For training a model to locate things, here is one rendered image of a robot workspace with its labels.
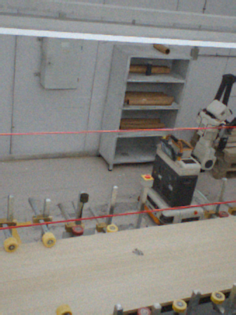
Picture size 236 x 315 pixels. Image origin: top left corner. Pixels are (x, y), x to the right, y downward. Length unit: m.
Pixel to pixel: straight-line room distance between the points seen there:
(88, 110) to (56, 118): 0.43
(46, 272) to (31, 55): 3.22
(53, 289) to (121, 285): 0.41
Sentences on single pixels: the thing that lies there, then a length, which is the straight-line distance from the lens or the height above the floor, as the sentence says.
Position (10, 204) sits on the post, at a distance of 3.12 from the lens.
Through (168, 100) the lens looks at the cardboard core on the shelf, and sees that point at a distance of 6.01.
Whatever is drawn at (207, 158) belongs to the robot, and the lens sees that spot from 5.02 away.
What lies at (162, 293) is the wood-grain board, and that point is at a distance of 2.92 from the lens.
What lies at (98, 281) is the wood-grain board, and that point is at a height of 0.90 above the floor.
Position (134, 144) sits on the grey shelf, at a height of 0.15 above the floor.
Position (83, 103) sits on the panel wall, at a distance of 5.97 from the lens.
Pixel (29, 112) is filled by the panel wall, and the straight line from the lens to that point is 5.80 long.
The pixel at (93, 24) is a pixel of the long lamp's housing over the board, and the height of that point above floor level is 2.37.
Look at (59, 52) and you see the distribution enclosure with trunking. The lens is 5.40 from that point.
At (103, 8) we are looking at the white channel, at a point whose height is 2.45.
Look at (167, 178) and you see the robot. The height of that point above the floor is 0.56.
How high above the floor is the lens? 2.81
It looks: 27 degrees down
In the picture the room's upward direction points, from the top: 10 degrees clockwise
